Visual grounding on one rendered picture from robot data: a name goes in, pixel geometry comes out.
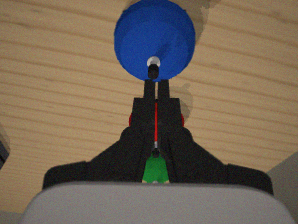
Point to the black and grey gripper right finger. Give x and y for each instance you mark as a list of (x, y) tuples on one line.
[(188, 162)]

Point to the red bell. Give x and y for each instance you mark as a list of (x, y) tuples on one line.
[(156, 153)]

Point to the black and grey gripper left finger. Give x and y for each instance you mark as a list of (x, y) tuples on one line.
[(125, 160)]

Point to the green service bell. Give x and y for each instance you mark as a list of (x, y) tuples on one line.
[(155, 170)]

